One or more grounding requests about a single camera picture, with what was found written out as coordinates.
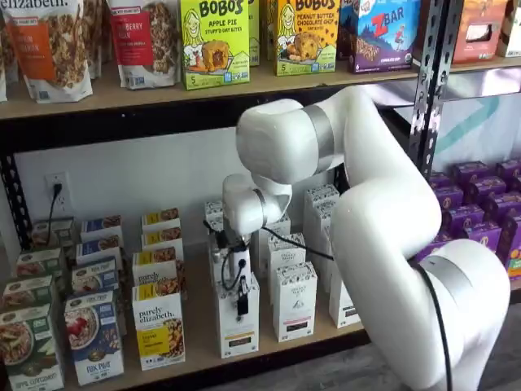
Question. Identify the plain granola bag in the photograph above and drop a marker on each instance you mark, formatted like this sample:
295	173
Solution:
97	36

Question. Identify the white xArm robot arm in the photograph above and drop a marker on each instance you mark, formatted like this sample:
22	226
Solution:
378	203

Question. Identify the short wooden shelf board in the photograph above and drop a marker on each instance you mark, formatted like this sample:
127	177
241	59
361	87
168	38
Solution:
480	65

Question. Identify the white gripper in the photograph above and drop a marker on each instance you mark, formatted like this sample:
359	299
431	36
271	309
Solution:
240	262

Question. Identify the purple snack box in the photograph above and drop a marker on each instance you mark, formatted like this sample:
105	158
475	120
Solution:
488	188
449	199
431	242
510	236
509	169
439	181
504	205
470	173
482	236
464	218

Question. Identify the orange snack box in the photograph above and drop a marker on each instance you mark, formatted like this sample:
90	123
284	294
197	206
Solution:
476	36

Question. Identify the red label granola bag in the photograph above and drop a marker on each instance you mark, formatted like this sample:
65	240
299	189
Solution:
142	45

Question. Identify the purple Zbar box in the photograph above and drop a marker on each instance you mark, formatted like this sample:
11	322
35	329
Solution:
386	40

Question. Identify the wooden shelf board with boxes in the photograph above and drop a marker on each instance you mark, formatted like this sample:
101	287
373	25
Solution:
199	326

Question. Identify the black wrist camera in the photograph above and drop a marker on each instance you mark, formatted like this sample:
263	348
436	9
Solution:
217	240

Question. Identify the white wall outlet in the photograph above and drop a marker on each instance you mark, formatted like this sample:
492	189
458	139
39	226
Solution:
61	179

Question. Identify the green Bobo's apple pie box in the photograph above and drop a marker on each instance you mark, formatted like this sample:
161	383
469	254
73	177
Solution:
255	36
215	45

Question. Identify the white floral box pink strip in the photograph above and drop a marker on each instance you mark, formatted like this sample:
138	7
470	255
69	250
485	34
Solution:
295	303

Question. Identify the white and brown snack box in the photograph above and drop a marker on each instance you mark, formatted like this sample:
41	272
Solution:
513	32

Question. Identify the long wooden shelf board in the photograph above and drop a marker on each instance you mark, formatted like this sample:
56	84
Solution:
106	95

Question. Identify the green oatmeal box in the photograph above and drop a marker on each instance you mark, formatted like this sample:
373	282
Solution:
26	293
28	350
40	264
53	232

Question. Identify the orange label granola bag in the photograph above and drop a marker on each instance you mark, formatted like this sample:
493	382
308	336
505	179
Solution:
49	49

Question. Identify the white floral box dark strip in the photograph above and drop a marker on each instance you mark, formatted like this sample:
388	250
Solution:
344	305

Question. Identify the purely elizabeth yellow granola box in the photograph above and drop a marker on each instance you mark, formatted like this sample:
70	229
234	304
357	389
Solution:
160	220
163	240
158	326
154	266

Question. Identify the white floral box yellow strip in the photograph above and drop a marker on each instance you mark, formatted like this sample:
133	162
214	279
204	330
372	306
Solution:
238	334

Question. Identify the yellow Bobo's peanut butter box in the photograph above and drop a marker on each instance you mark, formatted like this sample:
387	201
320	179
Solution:
269	32
307	40

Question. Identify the white sheet with teal print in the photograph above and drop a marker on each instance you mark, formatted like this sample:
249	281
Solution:
480	122

